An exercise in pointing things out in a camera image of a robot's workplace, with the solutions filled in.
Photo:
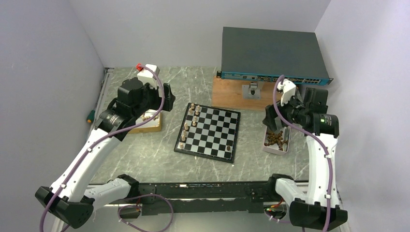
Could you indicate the blue grey network switch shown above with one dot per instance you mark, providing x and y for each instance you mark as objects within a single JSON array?
[{"x": 265, "y": 54}]

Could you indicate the wooden board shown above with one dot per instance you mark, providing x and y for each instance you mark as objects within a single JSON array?
[{"x": 228, "y": 94}]

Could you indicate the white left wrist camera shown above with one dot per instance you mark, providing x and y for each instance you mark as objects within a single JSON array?
[{"x": 145, "y": 76}]

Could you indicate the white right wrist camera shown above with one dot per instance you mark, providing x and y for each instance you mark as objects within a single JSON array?
[{"x": 288, "y": 90}]

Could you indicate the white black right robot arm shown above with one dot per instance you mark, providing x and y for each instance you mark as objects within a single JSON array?
[{"x": 319, "y": 207}]

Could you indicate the black and white chessboard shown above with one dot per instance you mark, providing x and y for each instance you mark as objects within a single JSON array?
[{"x": 215, "y": 129}]

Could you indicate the pink plastic tray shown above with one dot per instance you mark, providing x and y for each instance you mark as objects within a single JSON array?
[{"x": 276, "y": 142}]

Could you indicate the metal bracket with knob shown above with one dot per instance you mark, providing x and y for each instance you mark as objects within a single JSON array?
[{"x": 251, "y": 91}]

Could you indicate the gold metal tin tray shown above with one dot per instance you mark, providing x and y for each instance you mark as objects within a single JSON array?
[{"x": 155, "y": 125}]

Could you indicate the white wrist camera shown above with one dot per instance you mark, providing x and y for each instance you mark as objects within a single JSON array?
[
  {"x": 288, "y": 90},
  {"x": 145, "y": 76}
]

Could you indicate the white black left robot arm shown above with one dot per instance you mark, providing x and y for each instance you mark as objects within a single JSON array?
[{"x": 69, "y": 198}]

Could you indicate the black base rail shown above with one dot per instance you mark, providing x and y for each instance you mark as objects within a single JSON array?
[{"x": 205, "y": 197}]

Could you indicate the aluminium frame rail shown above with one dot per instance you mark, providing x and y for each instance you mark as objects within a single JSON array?
[{"x": 75, "y": 97}]

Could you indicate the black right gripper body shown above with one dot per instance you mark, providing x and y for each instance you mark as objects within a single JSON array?
[{"x": 292, "y": 111}]

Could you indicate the green orange screwdriver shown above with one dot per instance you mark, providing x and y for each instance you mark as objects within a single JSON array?
[{"x": 91, "y": 117}]

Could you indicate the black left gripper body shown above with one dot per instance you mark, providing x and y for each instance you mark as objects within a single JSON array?
[{"x": 154, "y": 101}]

